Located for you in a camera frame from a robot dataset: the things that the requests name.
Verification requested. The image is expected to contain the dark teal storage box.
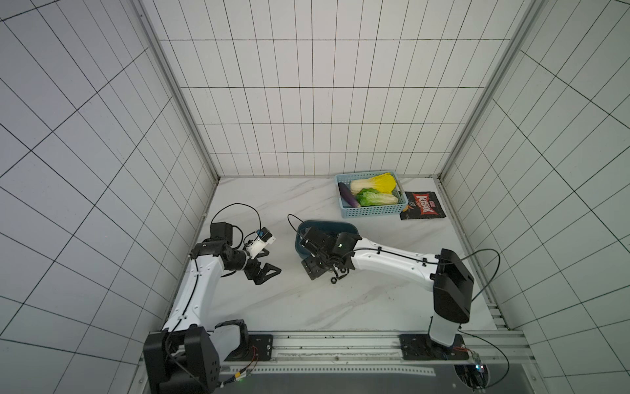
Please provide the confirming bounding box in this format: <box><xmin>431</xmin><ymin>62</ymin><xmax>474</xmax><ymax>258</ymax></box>
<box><xmin>295</xmin><ymin>220</ymin><xmax>359</xmax><ymax>259</ymax></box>

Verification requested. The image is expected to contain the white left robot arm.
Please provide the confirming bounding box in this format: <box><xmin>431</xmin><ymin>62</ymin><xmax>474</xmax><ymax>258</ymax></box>
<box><xmin>143</xmin><ymin>222</ymin><xmax>281</xmax><ymax>393</ymax></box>

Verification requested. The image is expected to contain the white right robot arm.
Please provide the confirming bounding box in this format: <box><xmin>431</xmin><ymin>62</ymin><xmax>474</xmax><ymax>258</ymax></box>
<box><xmin>298</xmin><ymin>227</ymin><xmax>474</xmax><ymax>348</ymax></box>

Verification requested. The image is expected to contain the light blue perforated basket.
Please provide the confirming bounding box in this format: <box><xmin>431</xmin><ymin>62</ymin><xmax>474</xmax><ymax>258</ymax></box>
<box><xmin>335</xmin><ymin>170</ymin><xmax>408</xmax><ymax>218</ymax></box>

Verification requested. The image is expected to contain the purple eggplant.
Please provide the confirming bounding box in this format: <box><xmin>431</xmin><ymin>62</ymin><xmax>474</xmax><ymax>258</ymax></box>
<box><xmin>337</xmin><ymin>182</ymin><xmax>361</xmax><ymax>208</ymax></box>

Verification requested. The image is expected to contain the green lettuce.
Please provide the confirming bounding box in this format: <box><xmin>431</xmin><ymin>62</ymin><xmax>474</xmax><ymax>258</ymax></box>
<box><xmin>355</xmin><ymin>188</ymin><xmax>399</xmax><ymax>207</ymax></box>

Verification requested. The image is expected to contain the yellow napa cabbage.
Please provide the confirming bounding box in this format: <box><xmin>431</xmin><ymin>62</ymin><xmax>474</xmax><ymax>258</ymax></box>
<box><xmin>350</xmin><ymin>172</ymin><xmax>397</xmax><ymax>195</ymax></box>

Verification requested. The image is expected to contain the black Kray chips bag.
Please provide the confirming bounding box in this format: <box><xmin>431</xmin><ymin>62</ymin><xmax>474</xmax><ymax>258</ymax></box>
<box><xmin>400</xmin><ymin>191</ymin><xmax>446</xmax><ymax>220</ymax></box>

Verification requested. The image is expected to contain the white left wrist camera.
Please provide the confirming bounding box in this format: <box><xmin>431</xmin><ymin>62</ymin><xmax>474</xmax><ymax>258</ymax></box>
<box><xmin>244</xmin><ymin>227</ymin><xmax>276</xmax><ymax>259</ymax></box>

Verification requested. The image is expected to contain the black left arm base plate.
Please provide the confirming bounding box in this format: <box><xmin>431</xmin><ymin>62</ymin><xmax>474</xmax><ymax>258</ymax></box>
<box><xmin>226</xmin><ymin>334</ymin><xmax>274</xmax><ymax>361</ymax></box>

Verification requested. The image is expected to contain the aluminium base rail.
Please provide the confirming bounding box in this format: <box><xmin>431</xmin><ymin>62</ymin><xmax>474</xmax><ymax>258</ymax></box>
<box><xmin>129</xmin><ymin>331</ymin><xmax>542</xmax><ymax>394</ymax></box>

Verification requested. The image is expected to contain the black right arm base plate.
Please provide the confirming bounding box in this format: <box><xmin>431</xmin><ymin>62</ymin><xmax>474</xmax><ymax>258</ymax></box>
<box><xmin>399</xmin><ymin>334</ymin><xmax>469</xmax><ymax>361</ymax></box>

